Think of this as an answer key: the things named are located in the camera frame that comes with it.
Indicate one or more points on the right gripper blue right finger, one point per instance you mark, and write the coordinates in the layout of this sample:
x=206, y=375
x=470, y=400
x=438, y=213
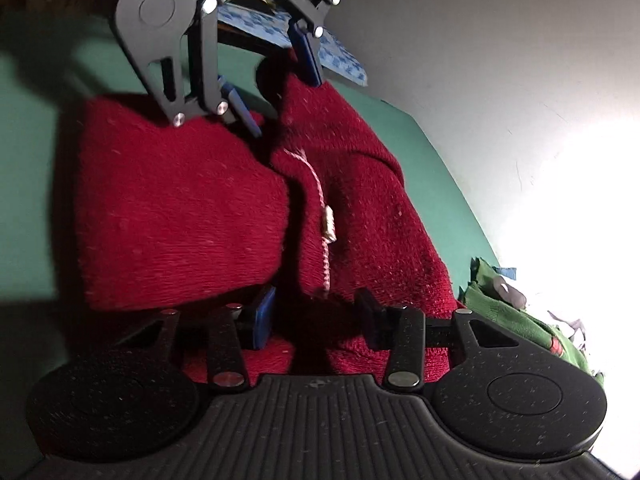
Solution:
x=401, y=331

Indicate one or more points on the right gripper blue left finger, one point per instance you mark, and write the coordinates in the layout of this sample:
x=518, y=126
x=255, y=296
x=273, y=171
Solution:
x=237, y=322

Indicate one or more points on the blue white checkered towel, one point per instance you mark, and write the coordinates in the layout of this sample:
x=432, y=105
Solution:
x=275, y=29

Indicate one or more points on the green bed sheet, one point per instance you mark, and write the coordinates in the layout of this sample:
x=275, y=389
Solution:
x=51, y=61

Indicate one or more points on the dark red knit sweater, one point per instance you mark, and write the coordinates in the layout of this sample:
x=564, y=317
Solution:
x=165, y=216

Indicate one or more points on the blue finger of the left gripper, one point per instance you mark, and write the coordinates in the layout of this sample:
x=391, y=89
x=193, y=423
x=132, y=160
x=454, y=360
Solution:
x=231, y=107
x=306, y=55

